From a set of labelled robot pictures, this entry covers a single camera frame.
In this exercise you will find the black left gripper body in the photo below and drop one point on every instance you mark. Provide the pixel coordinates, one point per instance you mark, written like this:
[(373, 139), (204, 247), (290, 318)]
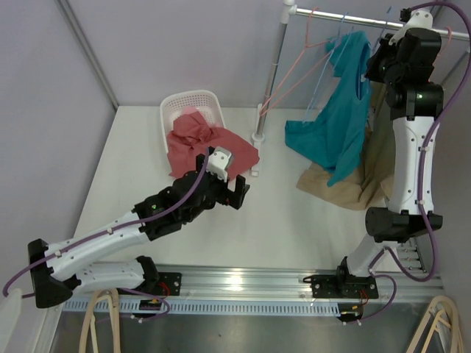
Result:
[(217, 193)]

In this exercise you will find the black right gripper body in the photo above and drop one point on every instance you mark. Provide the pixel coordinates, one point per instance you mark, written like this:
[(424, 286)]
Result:
[(383, 65)]

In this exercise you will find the red t shirt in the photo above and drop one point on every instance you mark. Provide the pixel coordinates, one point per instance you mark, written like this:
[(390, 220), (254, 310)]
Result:
[(192, 135)]

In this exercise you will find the pink t shirt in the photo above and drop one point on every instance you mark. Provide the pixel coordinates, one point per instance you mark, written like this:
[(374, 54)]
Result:
[(190, 110)]

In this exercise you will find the teal t shirt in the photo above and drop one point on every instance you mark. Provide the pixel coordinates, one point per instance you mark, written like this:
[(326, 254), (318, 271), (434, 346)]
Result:
[(334, 140)]

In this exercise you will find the pink wire hanger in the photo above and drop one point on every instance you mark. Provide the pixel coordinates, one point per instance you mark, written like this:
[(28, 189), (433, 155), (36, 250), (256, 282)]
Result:
[(274, 98)]

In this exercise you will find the blue hanger with beige shirt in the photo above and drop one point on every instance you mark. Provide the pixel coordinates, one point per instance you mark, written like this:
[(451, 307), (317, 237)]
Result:
[(388, 17)]

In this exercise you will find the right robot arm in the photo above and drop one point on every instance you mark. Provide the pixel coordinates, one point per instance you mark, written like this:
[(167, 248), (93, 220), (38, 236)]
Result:
[(404, 65)]

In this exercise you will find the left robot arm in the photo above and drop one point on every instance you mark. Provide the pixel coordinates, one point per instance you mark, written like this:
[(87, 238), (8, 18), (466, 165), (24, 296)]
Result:
[(59, 270)]

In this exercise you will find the beige t shirt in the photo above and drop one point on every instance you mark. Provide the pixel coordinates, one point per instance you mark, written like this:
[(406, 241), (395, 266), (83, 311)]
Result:
[(372, 181)]

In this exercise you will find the white perforated plastic basket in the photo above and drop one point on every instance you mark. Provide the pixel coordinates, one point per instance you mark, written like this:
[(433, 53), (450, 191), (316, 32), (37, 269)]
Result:
[(173, 106)]

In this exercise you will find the metal clothes rack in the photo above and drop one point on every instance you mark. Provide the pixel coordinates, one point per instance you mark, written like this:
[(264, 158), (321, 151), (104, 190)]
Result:
[(258, 136)]

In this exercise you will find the beige tubes lower left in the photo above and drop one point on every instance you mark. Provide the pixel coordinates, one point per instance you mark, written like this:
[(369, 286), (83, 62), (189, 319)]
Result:
[(111, 297)]

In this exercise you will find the beige tubes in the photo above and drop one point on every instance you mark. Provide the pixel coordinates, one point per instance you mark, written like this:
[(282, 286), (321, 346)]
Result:
[(442, 318), (111, 297)]

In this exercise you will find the beige tubes lower right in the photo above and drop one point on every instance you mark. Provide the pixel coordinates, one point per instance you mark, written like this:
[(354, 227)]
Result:
[(442, 318)]

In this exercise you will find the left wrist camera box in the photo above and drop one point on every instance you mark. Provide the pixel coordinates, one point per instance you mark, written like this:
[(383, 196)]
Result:
[(219, 162)]

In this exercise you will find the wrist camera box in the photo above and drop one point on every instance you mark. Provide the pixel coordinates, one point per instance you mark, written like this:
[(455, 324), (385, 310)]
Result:
[(219, 162), (412, 19)]

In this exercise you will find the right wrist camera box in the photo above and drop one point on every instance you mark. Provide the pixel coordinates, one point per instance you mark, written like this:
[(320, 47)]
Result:
[(412, 19)]

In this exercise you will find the pink hanger at rail end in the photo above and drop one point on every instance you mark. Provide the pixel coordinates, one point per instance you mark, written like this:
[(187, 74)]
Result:
[(449, 33)]

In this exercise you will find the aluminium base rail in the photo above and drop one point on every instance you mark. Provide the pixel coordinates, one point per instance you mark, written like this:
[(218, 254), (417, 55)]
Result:
[(274, 285)]

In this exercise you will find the white slotted cable duct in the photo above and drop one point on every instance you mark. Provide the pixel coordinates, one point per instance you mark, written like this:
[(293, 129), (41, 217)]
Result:
[(207, 307)]

